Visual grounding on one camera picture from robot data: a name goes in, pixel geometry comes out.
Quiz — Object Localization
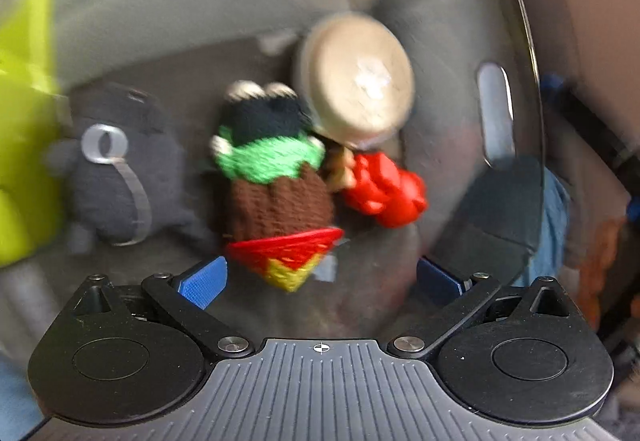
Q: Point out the red pumpkin figure toy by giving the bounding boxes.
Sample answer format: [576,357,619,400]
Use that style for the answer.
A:
[325,146,429,229]

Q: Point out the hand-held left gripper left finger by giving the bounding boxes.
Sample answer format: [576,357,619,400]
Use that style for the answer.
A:
[75,256,255,358]

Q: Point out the blue grey plush mat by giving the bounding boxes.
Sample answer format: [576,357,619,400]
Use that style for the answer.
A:
[0,360,43,429]

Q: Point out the black plush toy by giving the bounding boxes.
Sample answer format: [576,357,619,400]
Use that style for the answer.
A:
[46,82,213,256]

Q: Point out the green brown crochet doll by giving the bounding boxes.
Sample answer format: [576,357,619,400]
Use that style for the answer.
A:
[209,80,346,293]

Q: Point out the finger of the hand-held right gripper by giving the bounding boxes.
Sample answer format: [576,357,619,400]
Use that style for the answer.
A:
[539,73,640,168]

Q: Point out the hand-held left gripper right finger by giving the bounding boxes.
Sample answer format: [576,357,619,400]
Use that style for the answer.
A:
[387,257,577,358]

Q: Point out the grey transparent storage box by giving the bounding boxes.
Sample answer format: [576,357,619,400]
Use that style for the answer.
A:
[0,0,547,322]

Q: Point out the orange knitted blanket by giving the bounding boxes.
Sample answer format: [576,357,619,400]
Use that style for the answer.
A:
[579,215,632,328]

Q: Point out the lime green box lid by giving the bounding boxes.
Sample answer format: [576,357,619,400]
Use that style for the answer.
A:
[0,0,68,268]

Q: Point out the round silver tin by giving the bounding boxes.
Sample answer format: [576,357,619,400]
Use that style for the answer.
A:
[294,13,417,148]

